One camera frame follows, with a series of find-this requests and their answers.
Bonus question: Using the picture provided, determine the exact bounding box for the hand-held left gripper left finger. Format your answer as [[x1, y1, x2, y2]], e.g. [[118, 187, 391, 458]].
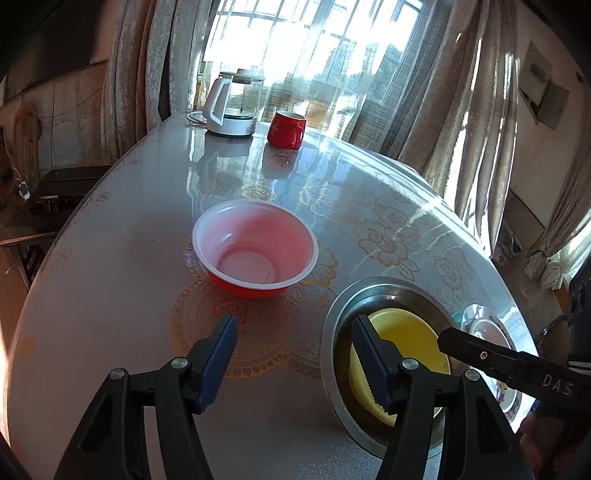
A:
[[53, 314, 239, 480]]

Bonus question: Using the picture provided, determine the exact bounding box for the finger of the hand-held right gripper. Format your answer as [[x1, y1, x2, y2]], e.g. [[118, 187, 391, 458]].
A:
[[437, 327, 532, 391]]

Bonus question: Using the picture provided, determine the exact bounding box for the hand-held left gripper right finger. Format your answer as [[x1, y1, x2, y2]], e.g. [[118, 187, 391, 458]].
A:
[[351, 315, 536, 480]]

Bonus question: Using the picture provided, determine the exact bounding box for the yellow plastic bowl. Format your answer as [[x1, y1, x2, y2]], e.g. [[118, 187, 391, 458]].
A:
[[348, 309, 451, 418]]

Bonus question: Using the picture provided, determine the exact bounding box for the stainless steel bowl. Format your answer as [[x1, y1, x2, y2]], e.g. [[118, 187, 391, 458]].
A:
[[322, 277, 467, 462]]

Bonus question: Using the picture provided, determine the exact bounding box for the red plastic bowl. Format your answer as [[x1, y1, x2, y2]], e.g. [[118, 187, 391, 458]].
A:
[[192, 199, 319, 300]]

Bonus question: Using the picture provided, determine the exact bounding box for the person's right hand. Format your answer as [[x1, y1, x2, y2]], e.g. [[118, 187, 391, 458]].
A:
[[519, 399, 591, 480]]

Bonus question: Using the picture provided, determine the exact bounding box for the grey floral tablecloth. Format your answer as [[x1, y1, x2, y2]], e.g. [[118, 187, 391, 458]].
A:
[[7, 113, 548, 480]]

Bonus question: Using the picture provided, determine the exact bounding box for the beige patterned curtain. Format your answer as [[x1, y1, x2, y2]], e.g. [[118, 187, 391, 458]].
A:
[[99, 0, 218, 162], [402, 0, 522, 250], [526, 152, 591, 291]]

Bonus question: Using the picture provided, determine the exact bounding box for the dark wooden cabinet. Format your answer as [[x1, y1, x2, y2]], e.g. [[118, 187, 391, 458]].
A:
[[0, 166, 112, 287]]

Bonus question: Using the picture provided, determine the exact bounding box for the red mug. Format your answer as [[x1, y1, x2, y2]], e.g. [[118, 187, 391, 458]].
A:
[[267, 110, 307, 151]]

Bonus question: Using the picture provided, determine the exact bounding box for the glass electric kettle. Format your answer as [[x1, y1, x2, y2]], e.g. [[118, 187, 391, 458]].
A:
[[187, 68, 265, 138]]

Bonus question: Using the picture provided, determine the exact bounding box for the sheer white curtain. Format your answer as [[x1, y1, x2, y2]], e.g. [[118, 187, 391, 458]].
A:
[[198, 0, 453, 153]]

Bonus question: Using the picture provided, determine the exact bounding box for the window with metal bars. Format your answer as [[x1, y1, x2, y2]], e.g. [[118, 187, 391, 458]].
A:
[[203, 0, 435, 139]]

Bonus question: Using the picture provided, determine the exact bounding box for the wall fuse box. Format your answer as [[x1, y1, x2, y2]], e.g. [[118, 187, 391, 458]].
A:
[[519, 41, 571, 125]]

